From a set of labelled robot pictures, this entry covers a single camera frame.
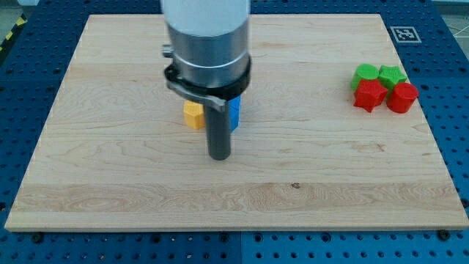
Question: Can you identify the yellow hexagon block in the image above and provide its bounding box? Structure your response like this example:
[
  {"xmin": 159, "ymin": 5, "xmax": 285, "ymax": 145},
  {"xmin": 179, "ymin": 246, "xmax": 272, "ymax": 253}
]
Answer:
[{"xmin": 183, "ymin": 100, "xmax": 205, "ymax": 129}]

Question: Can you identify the black clamp ring with lever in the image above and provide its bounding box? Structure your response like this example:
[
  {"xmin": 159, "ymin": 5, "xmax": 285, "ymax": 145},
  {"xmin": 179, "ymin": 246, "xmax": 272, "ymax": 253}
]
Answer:
[{"xmin": 163, "ymin": 55, "xmax": 252, "ymax": 113}]

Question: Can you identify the light wooden board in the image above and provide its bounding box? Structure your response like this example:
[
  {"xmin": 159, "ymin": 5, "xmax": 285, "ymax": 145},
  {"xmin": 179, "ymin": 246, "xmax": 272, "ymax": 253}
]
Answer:
[{"xmin": 5, "ymin": 14, "xmax": 468, "ymax": 232}]

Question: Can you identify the green cylinder block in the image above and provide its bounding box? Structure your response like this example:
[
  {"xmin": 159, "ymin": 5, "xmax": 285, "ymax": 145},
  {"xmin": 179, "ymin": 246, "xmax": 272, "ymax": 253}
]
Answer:
[{"xmin": 350, "ymin": 64, "xmax": 379, "ymax": 92}]

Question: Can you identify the blue block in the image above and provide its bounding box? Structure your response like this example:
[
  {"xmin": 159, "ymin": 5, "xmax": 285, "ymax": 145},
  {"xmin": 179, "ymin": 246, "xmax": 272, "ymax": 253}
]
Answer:
[{"xmin": 229, "ymin": 96, "xmax": 241, "ymax": 132}]

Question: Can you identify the green star block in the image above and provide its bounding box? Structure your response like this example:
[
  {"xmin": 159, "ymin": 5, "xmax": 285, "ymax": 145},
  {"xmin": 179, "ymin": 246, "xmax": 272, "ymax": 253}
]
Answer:
[{"xmin": 378, "ymin": 65, "xmax": 407, "ymax": 92}]

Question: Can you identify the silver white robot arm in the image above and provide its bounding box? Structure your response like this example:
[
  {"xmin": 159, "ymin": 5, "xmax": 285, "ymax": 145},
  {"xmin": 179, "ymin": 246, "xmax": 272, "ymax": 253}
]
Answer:
[{"xmin": 161, "ymin": 0, "xmax": 251, "ymax": 88}]

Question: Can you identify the red cylinder block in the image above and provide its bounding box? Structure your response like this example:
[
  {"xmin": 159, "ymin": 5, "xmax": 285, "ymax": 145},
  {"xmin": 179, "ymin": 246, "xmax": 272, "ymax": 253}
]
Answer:
[{"xmin": 386, "ymin": 82, "xmax": 418, "ymax": 114}]

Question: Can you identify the red star block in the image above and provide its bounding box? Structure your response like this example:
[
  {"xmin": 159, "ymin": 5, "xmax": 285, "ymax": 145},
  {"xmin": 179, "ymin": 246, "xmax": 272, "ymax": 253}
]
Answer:
[{"xmin": 353, "ymin": 79, "xmax": 388, "ymax": 113}]

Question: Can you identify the white fiducial marker tag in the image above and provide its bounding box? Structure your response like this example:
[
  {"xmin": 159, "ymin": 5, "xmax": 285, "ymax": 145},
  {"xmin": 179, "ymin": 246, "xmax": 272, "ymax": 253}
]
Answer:
[{"xmin": 390, "ymin": 26, "xmax": 421, "ymax": 43}]

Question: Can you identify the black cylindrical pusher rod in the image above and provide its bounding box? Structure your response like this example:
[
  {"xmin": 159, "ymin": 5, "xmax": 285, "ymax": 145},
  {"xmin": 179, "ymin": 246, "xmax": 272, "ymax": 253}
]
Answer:
[{"xmin": 204, "ymin": 103, "xmax": 231, "ymax": 161}]

